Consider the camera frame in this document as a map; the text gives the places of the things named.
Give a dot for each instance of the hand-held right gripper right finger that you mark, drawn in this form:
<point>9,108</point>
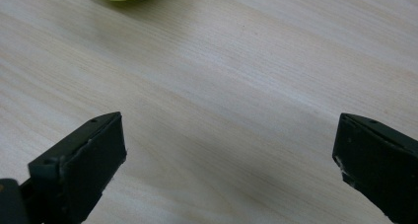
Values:
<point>381,164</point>

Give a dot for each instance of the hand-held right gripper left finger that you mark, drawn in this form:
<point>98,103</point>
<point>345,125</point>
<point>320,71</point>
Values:
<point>85,171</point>

